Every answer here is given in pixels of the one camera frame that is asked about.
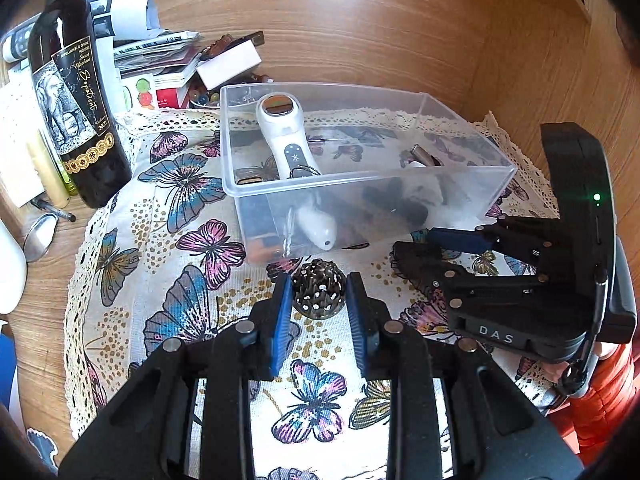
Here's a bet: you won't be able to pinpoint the stack of books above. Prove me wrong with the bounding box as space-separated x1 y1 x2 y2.
120 45 221 111

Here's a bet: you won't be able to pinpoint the white charger plug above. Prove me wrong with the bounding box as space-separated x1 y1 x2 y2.
400 174 447 212

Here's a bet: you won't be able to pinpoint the person's right forearm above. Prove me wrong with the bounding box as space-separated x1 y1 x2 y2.
545 342 640 466

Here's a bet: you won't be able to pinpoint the rolled magazines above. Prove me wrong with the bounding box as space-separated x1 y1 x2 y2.
0 0 202 73

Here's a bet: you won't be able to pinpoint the grey pen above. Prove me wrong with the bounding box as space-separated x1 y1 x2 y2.
30 199 77 223

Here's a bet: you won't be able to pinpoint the white paper sheets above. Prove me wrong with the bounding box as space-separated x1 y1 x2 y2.
0 67 47 208

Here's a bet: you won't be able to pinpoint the small black cylinder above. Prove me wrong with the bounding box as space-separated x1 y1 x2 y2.
362 185 429 226

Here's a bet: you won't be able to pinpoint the pale yellow tube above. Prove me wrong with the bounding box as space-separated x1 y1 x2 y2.
27 130 71 209

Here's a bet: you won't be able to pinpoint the round hand mirror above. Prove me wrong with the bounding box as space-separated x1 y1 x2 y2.
22 212 60 264

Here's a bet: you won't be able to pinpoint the butterfly print lace tablecloth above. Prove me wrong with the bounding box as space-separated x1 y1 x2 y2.
64 107 561 480

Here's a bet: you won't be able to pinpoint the silver metal lighter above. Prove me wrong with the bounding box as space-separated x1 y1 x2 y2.
410 144 442 167

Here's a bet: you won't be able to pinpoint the clear plastic box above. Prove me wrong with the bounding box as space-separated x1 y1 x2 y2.
220 84 518 264

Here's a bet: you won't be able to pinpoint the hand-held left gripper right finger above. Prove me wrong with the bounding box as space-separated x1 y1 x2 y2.
346 271 586 480

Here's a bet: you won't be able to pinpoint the white handheld massager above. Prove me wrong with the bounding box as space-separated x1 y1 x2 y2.
255 94 337 252

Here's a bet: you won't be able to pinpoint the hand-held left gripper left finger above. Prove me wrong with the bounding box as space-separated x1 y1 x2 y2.
57 272 302 480

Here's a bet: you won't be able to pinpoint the white bottle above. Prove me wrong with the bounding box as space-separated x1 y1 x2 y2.
0 220 27 314

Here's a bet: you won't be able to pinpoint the colourful glass beads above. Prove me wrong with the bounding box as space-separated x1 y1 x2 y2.
187 87 221 109

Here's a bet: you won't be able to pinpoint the dark wine bottle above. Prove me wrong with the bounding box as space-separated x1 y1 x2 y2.
27 0 133 209

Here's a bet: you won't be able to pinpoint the dark perforated ball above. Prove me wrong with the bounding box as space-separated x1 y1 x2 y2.
291 258 347 319

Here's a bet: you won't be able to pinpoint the small white box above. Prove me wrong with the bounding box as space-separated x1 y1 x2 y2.
196 40 262 90

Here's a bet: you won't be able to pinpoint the brown wrapped bar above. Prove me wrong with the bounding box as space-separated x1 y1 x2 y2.
202 31 265 59

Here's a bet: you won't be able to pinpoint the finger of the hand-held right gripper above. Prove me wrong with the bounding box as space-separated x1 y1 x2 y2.
390 240 557 312
411 214 562 277

